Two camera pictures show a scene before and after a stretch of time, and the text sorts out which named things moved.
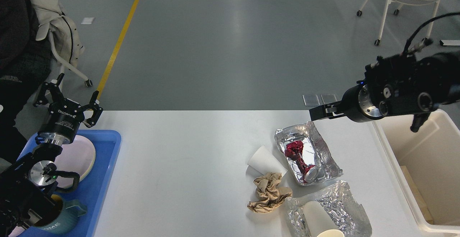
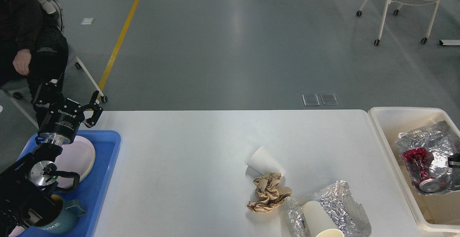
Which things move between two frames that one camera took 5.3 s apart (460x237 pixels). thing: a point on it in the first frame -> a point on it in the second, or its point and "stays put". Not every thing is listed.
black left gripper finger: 95,106 stays put
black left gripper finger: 50,92 stays put
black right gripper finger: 324,111 -> 454,161
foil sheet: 351,219 stays put
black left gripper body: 62,121 stays put
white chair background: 63,64 -> 23,86
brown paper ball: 269,196 stays put
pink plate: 78,157 stays put
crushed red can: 293,149 -> 418,161
